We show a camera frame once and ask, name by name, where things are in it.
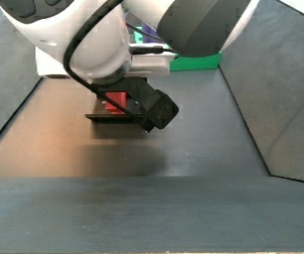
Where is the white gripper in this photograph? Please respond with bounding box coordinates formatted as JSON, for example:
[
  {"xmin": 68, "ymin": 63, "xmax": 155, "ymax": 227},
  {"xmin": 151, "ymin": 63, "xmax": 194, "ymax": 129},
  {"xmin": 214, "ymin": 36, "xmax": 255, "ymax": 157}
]
[{"xmin": 36, "ymin": 49, "xmax": 174, "ymax": 79}]

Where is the red double-square block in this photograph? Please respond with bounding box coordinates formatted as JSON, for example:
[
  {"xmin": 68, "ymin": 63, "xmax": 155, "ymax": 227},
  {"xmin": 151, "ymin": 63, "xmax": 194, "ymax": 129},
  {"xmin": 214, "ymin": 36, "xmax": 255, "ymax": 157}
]
[{"xmin": 103, "ymin": 91, "xmax": 130, "ymax": 116}]

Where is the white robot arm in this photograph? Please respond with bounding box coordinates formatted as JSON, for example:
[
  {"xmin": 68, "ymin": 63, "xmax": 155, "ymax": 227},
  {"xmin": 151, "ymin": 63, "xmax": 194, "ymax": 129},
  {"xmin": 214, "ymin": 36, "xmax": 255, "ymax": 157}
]
[{"xmin": 0, "ymin": 0, "xmax": 260, "ymax": 82}]

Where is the green shape-sorter board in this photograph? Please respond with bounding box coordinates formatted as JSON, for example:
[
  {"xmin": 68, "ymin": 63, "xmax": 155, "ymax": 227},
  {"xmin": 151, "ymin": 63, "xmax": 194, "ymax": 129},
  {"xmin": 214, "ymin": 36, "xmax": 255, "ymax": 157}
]
[{"xmin": 134, "ymin": 32, "xmax": 222, "ymax": 71}]

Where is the tall purple arch block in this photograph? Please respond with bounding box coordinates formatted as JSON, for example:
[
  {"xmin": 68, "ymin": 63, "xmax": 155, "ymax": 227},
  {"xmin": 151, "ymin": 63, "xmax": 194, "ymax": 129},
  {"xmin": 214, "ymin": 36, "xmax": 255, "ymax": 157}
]
[{"xmin": 142, "ymin": 23, "xmax": 163, "ymax": 43}]

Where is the black curved holder stand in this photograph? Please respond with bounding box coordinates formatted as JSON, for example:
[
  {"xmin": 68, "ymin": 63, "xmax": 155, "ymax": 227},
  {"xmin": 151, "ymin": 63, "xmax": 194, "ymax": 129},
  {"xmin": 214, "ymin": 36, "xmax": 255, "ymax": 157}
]
[{"xmin": 85, "ymin": 92, "xmax": 143, "ymax": 123}]

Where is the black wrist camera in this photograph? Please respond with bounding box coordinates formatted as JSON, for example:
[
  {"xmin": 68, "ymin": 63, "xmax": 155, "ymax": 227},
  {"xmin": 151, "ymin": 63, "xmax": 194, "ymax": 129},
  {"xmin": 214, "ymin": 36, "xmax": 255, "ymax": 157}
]
[{"xmin": 95, "ymin": 77, "xmax": 180, "ymax": 132}]

